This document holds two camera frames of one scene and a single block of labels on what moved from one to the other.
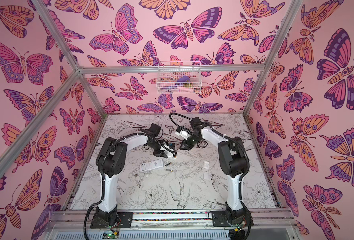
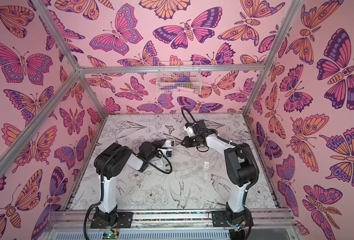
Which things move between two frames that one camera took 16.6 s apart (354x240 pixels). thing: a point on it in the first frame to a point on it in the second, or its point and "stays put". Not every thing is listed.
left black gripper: x=160 y=153 to x=157 y=145
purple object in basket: x=184 y=79 stays put
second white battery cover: x=206 y=164 stays put
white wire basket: x=179 y=77 stays put
